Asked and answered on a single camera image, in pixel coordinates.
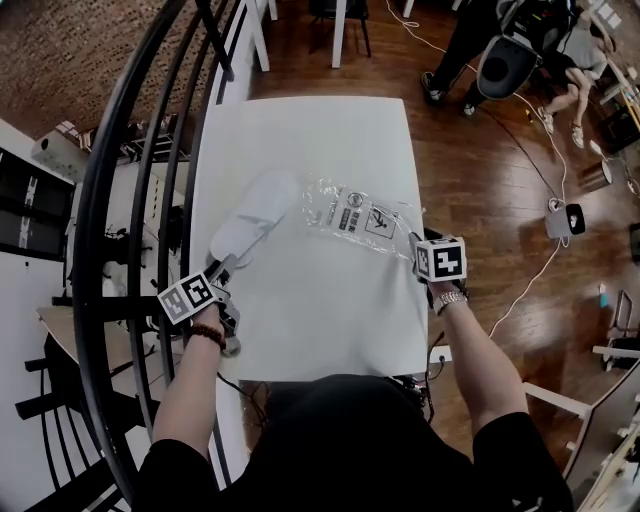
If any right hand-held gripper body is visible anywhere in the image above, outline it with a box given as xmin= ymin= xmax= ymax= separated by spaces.
xmin=414 ymin=229 xmax=468 ymax=307

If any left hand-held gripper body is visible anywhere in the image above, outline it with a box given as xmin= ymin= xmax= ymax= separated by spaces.
xmin=157 ymin=271 xmax=242 ymax=359

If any clear plastic bag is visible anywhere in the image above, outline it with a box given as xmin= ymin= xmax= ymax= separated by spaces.
xmin=294 ymin=172 xmax=419 ymax=264

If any white slippers pair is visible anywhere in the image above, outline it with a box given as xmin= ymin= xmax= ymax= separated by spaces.
xmin=208 ymin=168 xmax=301 ymax=269

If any person's left forearm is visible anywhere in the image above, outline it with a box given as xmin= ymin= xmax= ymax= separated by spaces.
xmin=151 ymin=324 xmax=226 ymax=461

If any person's right forearm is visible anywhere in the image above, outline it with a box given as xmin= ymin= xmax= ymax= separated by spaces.
xmin=439 ymin=294 xmax=530 ymax=431

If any silver metal wristwatch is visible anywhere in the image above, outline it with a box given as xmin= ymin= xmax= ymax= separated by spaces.
xmin=432 ymin=290 xmax=469 ymax=314

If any black metal railing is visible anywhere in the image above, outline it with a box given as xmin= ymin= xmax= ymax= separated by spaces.
xmin=14 ymin=0 xmax=281 ymax=506

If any light wooden desk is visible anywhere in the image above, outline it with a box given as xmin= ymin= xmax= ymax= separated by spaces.
xmin=37 ymin=304 xmax=169 ymax=384

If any grey box device with lens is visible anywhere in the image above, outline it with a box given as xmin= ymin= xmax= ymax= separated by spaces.
xmin=544 ymin=202 xmax=585 ymax=240

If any wooden cylinder bin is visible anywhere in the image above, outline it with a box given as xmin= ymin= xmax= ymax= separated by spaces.
xmin=582 ymin=159 xmax=616 ymax=190

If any black cabinet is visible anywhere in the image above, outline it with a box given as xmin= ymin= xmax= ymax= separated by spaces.
xmin=0 ymin=144 xmax=76 ymax=261

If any white box with round hole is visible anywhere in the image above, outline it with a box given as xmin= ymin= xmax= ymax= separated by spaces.
xmin=31 ymin=130 xmax=85 ymax=174

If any grey office chair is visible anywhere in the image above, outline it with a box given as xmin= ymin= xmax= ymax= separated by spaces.
xmin=477 ymin=0 xmax=576 ymax=99

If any person's black clothing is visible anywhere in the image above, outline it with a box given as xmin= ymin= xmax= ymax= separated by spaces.
xmin=132 ymin=374 xmax=574 ymax=512

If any white table leg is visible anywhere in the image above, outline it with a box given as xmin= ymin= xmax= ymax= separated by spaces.
xmin=332 ymin=0 xmax=349 ymax=69

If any grey desk partition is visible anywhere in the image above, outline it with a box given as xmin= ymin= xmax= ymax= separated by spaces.
xmin=562 ymin=359 xmax=640 ymax=504

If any black chair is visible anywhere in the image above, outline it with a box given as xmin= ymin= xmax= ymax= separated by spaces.
xmin=308 ymin=0 xmax=372 ymax=57

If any brown bead bracelet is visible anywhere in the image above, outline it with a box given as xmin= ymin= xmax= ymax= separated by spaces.
xmin=185 ymin=322 xmax=228 ymax=351

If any white floor cable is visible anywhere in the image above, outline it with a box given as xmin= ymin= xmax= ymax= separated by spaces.
xmin=384 ymin=0 xmax=571 ymax=339

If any black floor cable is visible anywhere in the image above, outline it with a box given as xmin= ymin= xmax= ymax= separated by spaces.
xmin=477 ymin=105 xmax=557 ymax=200

